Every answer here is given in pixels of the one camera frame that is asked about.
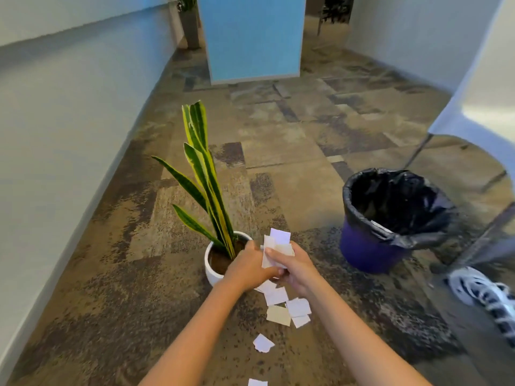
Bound person's left hand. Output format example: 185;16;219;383
222;240;283;294

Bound person's right hand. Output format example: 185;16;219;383
264;241;323;299

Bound person's left forearm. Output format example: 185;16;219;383
138;277;247;386

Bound person's right forearm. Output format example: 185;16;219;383
300;277;433;386

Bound white round plant pot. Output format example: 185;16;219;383
204;231;254;287

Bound scattered white paper scraps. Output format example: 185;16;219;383
248;278;313;386

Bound purple waste bin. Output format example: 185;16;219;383
339;216;415;275

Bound green yellow snake plant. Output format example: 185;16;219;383
151;100;238;260

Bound black bin liner bag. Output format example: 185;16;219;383
342;168;459;250

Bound person's white sneaker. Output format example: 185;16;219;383
446;266;515;348

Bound blue partition panel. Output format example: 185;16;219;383
196;0;307;86

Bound tall grey planter with plant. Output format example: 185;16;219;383
174;0;201;51

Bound white chair with metal legs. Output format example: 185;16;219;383
402;0;515;274

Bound dark chair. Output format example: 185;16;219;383
316;0;356;37

